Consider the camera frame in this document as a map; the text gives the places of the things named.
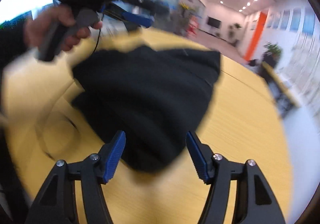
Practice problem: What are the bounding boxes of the black garment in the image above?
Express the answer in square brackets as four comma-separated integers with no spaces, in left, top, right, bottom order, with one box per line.
[72,46,221,173]

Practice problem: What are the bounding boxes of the person's left forearm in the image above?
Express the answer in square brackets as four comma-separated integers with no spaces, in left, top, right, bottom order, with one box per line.
[0,19,28,70]

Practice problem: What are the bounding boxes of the person's left hand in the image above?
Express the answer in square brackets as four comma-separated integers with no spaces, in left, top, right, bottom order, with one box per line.
[23,5,91,52]

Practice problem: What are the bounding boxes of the yellow flower arrangement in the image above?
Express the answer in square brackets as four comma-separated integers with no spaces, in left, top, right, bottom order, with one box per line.
[180,2,196,12]

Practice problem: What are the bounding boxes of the red stacked crates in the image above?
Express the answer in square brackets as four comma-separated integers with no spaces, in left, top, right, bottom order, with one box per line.
[186,15,199,39]

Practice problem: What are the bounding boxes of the yellow side table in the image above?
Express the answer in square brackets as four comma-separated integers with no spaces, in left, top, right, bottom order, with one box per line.
[257,61,301,118]

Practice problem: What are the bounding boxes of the small potted plant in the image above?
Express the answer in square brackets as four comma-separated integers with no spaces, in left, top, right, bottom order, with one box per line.
[228,22,242,44]

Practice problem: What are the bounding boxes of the large potted plant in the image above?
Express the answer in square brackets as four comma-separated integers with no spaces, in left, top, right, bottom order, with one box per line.
[262,42,283,69]

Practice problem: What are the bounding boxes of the black cable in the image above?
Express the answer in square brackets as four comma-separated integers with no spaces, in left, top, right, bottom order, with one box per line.
[91,13,104,55]

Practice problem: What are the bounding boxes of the black wall television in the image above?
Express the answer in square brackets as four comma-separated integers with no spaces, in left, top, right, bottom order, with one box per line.
[207,17,221,29]

